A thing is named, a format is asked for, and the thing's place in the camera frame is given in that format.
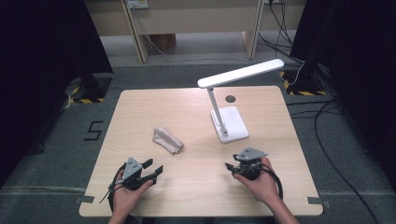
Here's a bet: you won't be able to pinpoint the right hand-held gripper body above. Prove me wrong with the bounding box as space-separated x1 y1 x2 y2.
230 147 269 182

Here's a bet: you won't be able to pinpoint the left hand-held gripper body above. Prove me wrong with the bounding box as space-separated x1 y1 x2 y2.
121 157 157 191

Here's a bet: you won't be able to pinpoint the white desk lamp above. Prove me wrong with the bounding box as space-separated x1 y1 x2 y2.
197 58 285 145

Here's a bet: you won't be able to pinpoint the person's left hand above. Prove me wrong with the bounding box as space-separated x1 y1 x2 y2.
111 169 155 216

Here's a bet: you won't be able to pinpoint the person's right hand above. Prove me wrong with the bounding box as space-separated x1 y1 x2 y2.
233 157 283 206

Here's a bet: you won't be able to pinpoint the grey tape piece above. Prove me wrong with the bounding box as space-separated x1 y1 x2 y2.
307 196 332 209
74 195 95 205

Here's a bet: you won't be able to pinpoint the black stand base striped tape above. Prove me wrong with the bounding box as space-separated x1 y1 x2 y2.
278 69 328 97
64 73 114 110

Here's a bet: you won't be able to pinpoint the brown cardboard box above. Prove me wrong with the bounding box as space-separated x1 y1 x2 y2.
148 33 177 52

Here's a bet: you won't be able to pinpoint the beige wooden desk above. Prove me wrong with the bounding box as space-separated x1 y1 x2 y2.
84 0 307 64

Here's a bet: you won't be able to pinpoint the dark curtain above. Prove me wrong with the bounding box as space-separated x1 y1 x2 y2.
290 0 396 188
0 0 114 188

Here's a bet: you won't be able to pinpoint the white power strip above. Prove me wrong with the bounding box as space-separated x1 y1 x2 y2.
126 0 149 9

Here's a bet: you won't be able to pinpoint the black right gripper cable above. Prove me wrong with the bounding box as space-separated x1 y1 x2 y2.
260 164 284 202

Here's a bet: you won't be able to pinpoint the long black floor cable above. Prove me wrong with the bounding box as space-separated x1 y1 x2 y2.
286 97 381 224

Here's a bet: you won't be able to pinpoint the white floor cable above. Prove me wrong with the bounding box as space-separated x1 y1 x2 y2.
132 7 305 88

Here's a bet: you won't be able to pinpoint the bundle of black hanging cables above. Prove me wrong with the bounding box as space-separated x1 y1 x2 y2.
258 0 304 63

